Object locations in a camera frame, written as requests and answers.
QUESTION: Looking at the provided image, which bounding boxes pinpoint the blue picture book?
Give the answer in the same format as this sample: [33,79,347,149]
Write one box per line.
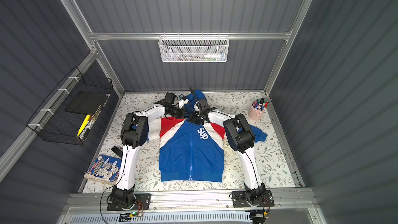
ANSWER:
[84,155,121,186]

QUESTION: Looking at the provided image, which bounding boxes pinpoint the black wire wall basket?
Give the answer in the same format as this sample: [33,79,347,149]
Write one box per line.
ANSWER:
[27,69,113,146]

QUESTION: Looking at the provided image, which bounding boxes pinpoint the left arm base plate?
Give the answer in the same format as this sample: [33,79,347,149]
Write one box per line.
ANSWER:
[106,194,151,212]

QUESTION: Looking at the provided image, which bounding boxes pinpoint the floral table mat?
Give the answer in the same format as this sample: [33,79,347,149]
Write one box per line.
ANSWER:
[98,91,296,192]

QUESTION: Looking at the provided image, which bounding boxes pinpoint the pink pen cup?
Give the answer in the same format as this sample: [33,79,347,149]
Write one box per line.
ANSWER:
[248,98,269,121]

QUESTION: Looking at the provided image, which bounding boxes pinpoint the yellow marker in basket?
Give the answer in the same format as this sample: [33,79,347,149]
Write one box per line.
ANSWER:
[77,115,92,137]

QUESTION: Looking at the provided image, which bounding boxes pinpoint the small black remote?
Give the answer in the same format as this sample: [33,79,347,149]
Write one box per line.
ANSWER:
[112,146,123,159]

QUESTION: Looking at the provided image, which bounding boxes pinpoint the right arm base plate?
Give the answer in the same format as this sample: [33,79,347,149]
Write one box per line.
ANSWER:
[229,190,275,208]

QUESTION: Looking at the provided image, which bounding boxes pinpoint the white wire mesh basket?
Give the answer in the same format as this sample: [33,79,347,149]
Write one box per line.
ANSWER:
[158,36,230,63]

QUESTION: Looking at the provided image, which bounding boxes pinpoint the black notebook in basket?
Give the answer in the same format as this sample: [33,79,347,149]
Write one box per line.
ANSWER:
[65,91,108,116]

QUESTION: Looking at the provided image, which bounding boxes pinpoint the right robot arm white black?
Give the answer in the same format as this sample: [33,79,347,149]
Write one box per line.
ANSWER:
[188,111,266,206]

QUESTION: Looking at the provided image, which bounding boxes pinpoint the blue red white jacket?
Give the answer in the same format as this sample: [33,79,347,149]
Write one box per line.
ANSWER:
[146,89,268,183]

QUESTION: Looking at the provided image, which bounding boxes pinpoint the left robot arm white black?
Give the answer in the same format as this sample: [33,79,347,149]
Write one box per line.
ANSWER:
[109,105,186,209]

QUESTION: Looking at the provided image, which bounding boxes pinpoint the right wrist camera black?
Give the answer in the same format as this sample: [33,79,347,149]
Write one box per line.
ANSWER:
[195,99,217,114]

